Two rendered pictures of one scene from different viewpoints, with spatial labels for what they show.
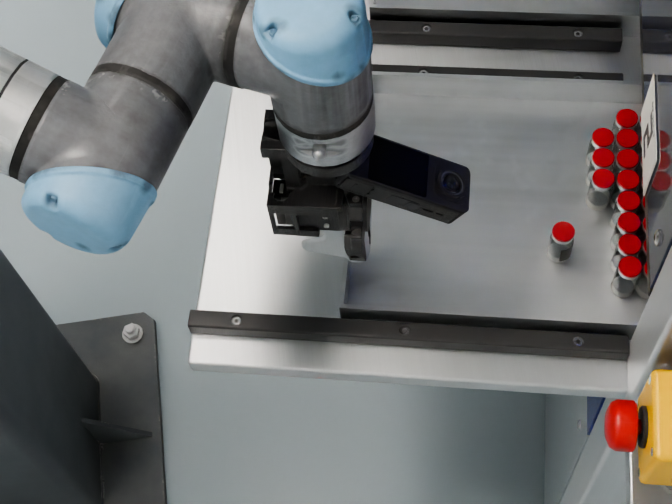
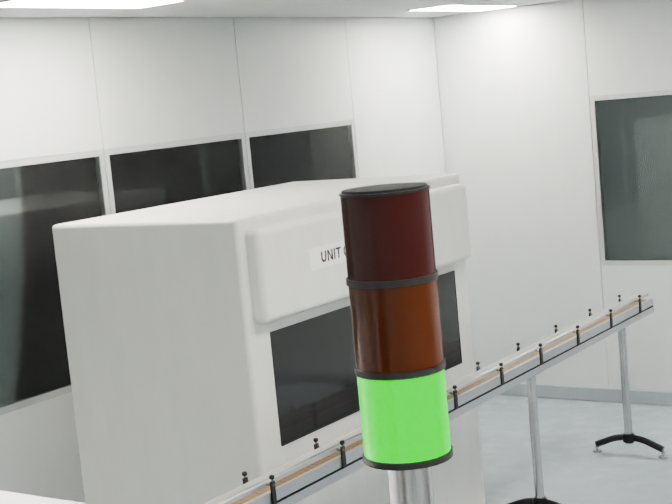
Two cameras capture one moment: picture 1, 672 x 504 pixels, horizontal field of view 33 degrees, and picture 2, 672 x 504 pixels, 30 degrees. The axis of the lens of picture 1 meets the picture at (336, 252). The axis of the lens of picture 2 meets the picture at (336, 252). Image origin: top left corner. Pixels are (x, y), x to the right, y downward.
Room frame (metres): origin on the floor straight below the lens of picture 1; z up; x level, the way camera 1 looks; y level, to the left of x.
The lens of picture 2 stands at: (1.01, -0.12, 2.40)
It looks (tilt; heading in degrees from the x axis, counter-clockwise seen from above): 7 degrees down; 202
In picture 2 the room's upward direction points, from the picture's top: 5 degrees counter-clockwise
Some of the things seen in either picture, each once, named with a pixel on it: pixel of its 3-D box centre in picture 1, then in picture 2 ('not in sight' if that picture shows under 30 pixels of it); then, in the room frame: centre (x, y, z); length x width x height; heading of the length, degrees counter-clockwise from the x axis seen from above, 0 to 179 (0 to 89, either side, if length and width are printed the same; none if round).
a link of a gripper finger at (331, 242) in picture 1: (334, 245); not in sight; (0.47, 0.00, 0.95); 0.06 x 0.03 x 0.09; 77
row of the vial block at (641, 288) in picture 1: (649, 202); not in sight; (0.49, -0.30, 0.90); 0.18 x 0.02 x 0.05; 167
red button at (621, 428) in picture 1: (630, 426); not in sight; (0.25, -0.21, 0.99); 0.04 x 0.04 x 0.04; 77
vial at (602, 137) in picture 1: (599, 149); not in sight; (0.55, -0.27, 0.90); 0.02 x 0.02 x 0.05
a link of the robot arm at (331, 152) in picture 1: (324, 117); not in sight; (0.48, -0.01, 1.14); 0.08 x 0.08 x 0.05
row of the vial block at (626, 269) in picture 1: (624, 201); not in sight; (0.49, -0.28, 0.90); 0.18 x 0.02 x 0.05; 167
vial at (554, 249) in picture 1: (560, 243); not in sight; (0.46, -0.21, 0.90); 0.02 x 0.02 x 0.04
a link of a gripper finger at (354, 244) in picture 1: (354, 228); not in sight; (0.46, -0.02, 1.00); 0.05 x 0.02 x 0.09; 167
